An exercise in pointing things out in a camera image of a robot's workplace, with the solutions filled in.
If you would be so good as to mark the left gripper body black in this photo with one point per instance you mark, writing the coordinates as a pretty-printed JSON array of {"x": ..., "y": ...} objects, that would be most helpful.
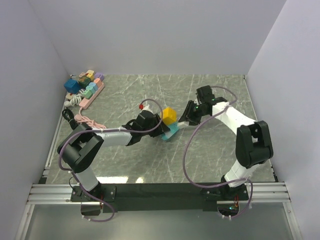
[{"x": 157, "y": 131}]

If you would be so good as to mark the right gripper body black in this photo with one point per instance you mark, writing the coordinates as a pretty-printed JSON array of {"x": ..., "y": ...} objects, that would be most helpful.
[{"x": 198, "y": 112}]

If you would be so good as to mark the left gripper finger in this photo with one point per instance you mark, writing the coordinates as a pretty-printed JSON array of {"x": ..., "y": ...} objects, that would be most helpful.
[
  {"x": 161, "y": 115},
  {"x": 164, "y": 131}
]

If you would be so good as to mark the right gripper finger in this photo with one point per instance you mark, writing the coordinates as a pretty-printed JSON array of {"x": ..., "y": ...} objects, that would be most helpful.
[
  {"x": 193, "y": 120},
  {"x": 189, "y": 108}
]

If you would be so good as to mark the teal power strip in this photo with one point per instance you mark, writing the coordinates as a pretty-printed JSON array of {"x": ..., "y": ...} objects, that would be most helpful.
[{"x": 173, "y": 129}]

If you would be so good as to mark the yellow cube socket adapter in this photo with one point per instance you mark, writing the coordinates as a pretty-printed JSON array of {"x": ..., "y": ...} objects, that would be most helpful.
[{"x": 169, "y": 116}]

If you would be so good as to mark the white plug adapter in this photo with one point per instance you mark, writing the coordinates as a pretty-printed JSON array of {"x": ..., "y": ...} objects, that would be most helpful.
[{"x": 183, "y": 124}]

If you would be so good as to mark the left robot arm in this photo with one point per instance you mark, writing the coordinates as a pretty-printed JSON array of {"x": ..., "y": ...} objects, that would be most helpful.
[{"x": 80, "y": 151}]

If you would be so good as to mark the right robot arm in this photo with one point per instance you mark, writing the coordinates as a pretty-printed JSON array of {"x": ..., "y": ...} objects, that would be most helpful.
[{"x": 253, "y": 146}]

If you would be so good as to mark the salmon pink plug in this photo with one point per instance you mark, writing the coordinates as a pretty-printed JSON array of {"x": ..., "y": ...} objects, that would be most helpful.
[{"x": 98, "y": 82}]

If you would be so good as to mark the mint green plug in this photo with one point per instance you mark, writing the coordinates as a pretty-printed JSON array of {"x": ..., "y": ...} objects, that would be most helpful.
[{"x": 87, "y": 94}]

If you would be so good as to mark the light blue plug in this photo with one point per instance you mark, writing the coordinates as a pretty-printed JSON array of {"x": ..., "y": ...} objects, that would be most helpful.
[{"x": 92, "y": 87}]

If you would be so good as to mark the yellow white plug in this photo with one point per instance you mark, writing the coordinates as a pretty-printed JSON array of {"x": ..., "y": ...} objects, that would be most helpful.
[{"x": 90, "y": 74}]

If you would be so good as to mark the blue cube socket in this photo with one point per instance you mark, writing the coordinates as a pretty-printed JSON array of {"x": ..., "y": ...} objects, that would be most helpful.
[{"x": 72, "y": 86}]

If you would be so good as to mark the pink power strip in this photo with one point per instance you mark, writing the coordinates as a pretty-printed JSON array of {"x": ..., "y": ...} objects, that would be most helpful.
[{"x": 84, "y": 104}]

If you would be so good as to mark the purple power strip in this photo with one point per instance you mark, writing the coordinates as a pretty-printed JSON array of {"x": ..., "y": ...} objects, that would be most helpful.
[{"x": 99, "y": 75}]

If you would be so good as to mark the black mounting base bar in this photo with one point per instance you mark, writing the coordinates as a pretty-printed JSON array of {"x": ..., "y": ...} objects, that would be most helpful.
[{"x": 115, "y": 197}]

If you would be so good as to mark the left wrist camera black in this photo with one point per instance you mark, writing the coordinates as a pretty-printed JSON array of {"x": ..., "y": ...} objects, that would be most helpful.
[{"x": 147, "y": 120}]

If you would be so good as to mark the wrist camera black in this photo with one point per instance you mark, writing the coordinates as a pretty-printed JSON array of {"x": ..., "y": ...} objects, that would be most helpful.
[
  {"x": 204, "y": 94},
  {"x": 147, "y": 120}
]

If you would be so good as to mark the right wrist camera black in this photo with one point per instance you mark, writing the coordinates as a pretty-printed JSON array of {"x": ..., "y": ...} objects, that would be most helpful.
[{"x": 204, "y": 94}]

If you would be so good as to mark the aluminium rail frame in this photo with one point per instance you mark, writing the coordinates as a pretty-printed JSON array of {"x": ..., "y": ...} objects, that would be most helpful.
[{"x": 60, "y": 194}]

